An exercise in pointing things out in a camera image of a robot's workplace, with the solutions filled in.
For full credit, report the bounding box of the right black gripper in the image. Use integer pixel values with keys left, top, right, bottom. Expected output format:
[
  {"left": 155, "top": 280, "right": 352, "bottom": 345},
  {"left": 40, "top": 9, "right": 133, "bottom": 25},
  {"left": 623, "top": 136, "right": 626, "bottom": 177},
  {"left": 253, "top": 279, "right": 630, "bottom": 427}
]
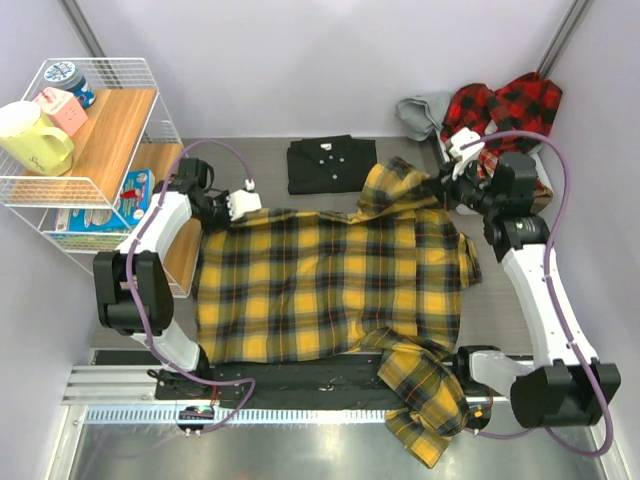
[{"left": 424, "top": 153, "right": 503, "bottom": 217}]

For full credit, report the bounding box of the yellow plaid long sleeve shirt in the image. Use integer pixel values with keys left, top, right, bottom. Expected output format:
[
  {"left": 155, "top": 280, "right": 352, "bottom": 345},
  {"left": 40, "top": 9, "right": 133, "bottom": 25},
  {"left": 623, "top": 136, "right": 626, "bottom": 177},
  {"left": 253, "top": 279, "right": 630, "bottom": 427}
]
[{"left": 196, "top": 157, "right": 482, "bottom": 467}]

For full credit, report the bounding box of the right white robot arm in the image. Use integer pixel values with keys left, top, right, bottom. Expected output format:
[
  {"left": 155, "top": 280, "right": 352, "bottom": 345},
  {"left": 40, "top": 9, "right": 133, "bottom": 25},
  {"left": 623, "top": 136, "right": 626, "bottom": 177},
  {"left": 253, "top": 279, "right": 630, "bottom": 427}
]
[{"left": 438, "top": 152, "right": 621, "bottom": 429}]

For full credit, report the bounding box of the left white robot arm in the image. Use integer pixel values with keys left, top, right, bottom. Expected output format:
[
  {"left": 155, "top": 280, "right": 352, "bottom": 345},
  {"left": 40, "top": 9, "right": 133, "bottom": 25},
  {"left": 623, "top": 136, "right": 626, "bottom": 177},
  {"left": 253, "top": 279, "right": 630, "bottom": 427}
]
[{"left": 93, "top": 158, "right": 231, "bottom": 399}]

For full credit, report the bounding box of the grey crumpled shirt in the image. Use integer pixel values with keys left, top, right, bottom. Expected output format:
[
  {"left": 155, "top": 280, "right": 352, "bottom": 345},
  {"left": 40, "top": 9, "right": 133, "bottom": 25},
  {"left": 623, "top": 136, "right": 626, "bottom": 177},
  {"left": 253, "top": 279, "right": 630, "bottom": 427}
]
[{"left": 395, "top": 92, "right": 452, "bottom": 142}]

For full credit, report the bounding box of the blue product box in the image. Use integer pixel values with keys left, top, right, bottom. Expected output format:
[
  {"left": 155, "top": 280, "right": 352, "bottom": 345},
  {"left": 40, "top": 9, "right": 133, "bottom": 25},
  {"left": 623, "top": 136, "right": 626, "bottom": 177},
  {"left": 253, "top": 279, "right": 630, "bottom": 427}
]
[{"left": 52, "top": 169, "right": 156, "bottom": 233}]

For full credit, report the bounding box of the brown plaid shirt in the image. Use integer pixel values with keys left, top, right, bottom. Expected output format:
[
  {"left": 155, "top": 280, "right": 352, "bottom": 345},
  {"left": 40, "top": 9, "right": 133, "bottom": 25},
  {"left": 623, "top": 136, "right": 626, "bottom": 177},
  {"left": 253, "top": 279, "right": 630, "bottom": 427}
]
[{"left": 477, "top": 147, "right": 554, "bottom": 210}]

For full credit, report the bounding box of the white laundry basket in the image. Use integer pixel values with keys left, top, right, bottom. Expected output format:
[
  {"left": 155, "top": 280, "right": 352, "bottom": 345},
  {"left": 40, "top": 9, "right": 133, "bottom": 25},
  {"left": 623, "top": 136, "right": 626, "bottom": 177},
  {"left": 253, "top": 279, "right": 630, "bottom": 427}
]
[{"left": 436, "top": 134, "right": 543, "bottom": 212}]

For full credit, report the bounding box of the red black plaid shirt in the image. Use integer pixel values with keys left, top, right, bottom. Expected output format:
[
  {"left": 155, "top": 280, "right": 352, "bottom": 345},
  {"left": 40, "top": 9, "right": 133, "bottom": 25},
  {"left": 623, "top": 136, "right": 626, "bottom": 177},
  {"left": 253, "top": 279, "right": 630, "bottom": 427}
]
[{"left": 440, "top": 72, "right": 563, "bottom": 142}]

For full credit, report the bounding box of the folded black shirt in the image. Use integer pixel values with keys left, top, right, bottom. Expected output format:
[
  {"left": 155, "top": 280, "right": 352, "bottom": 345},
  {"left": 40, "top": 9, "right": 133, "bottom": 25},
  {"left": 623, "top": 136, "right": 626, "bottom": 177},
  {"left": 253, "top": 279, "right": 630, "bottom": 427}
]
[{"left": 286, "top": 135, "right": 377, "bottom": 195}]

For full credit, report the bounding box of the pink cube box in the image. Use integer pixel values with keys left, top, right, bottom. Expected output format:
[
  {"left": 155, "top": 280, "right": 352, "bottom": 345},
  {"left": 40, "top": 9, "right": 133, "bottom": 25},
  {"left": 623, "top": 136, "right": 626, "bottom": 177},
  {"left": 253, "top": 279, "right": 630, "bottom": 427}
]
[{"left": 33, "top": 87, "right": 88, "bottom": 136}]

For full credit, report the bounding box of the yellow green pitcher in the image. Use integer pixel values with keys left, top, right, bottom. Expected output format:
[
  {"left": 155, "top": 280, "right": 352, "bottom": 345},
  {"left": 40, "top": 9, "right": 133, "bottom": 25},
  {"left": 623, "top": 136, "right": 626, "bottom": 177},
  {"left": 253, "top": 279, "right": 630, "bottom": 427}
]
[{"left": 1, "top": 101, "right": 74, "bottom": 177}]

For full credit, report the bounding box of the blue patterned tin can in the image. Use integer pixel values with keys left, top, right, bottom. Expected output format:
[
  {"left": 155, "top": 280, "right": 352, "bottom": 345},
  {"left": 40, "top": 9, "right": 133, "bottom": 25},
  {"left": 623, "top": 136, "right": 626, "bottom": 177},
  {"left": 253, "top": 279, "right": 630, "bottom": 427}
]
[{"left": 43, "top": 60, "right": 96, "bottom": 109}]

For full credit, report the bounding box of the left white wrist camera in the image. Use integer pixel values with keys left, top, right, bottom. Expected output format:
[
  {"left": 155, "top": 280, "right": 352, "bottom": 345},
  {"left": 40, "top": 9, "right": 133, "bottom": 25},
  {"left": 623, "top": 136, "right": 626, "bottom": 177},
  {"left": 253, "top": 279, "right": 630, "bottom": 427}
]
[{"left": 226, "top": 189, "right": 262, "bottom": 222}]

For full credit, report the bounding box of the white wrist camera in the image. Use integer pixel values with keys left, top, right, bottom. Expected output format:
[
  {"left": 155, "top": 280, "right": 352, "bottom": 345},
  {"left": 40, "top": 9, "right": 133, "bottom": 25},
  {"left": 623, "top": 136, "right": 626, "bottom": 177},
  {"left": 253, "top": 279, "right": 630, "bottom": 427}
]
[
  {"left": 226, "top": 189, "right": 262, "bottom": 222},
  {"left": 444, "top": 127, "right": 485, "bottom": 181}
]

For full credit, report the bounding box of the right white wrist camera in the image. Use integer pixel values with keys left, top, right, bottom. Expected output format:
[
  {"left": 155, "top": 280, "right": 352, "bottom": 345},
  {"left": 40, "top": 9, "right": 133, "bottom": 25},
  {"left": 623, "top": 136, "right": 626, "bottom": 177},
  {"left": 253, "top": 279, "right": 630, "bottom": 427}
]
[{"left": 444, "top": 127, "right": 485, "bottom": 181}]

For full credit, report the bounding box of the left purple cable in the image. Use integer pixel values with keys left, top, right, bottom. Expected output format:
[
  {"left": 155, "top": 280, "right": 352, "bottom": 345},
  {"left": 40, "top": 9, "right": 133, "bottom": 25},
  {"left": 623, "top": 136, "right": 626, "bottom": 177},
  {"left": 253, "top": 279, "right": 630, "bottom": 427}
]
[{"left": 124, "top": 139, "right": 257, "bottom": 434}]

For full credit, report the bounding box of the purple cable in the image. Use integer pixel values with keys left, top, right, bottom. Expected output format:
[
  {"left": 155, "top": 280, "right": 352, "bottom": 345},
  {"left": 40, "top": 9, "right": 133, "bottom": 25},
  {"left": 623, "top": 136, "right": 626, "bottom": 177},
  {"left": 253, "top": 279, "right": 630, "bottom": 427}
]
[
  {"left": 124, "top": 139, "right": 257, "bottom": 434},
  {"left": 462, "top": 129, "right": 616, "bottom": 457}
]

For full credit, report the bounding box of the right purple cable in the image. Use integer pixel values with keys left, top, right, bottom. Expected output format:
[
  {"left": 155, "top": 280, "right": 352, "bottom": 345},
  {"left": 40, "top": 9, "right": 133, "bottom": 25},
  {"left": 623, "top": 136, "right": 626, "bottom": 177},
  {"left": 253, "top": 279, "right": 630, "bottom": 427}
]
[{"left": 462, "top": 129, "right": 616, "bottom": 457}]

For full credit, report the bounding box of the white wire shelf rack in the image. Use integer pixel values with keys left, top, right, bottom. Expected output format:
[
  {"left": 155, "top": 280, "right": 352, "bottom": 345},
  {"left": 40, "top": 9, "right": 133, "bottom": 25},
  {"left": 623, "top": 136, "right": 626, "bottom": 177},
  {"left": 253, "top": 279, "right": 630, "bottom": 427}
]
[{"left": 1, "top": 57, "right": 183, "bottom": 273}]

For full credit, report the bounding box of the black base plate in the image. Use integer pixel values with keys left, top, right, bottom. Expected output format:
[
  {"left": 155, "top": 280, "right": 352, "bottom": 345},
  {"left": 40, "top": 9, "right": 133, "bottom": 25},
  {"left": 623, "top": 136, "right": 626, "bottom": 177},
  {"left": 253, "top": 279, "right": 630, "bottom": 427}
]
[{"left": 147, "top": 352, "right": 406, "bottom": 410}]

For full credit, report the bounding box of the white slotted cable duct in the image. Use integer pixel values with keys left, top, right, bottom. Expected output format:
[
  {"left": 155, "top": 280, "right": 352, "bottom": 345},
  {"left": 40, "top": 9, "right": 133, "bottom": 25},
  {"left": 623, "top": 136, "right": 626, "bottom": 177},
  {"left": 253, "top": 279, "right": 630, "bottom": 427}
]
[{"left": 84, "top": 404, "right": 387, "bottom": 426}]

